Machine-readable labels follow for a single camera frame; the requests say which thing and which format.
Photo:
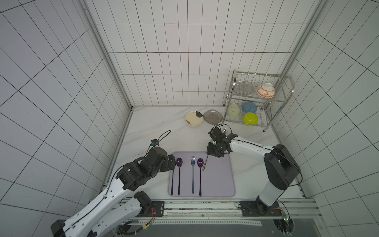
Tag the cream plate with dark patch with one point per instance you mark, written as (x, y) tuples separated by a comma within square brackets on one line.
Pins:
[(194, 118)]

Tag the lime green bowl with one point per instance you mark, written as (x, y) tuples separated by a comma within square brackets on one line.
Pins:
[(250, 118)]

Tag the blue fork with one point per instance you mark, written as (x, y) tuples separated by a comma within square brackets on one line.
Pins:
[(193, 165)]

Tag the metal dish rack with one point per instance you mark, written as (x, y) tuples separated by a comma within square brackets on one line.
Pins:
[(268, 109)]

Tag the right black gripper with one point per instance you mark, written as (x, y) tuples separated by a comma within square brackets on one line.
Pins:
[(214, 148)]

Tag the dark purple spoon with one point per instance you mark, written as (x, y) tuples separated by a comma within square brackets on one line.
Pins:
[(200, 163)]

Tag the lilac placemat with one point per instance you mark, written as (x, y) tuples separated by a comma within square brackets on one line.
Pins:
[(217, 178)]

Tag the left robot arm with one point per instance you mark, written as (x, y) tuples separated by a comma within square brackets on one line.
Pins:
[(120, 201)]

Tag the white orange patterned bowl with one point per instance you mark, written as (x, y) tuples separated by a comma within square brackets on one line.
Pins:
[(266, 90)]

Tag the purple fork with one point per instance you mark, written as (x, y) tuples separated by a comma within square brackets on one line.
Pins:
[(172, 184)]

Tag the grey plate in rack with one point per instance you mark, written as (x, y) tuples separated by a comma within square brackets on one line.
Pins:
[(244, 88)]

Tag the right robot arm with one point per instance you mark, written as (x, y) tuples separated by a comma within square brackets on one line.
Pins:
[(280, 166)]

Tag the aluminium mounting rail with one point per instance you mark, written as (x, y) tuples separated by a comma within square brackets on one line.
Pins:
[(225, 211)]

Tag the pale green bowl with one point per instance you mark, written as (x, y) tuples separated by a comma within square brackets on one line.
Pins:
[(233, 110)]

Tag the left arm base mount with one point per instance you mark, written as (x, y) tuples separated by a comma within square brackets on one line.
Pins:
[(152, 209)]

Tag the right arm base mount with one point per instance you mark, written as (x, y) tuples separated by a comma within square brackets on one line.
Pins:
[(253, 208)]

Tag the blue bowl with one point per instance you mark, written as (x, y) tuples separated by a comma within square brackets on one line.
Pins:
[(249, 107)]

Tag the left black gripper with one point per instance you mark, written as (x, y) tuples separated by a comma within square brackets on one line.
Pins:
[(165, 165)]

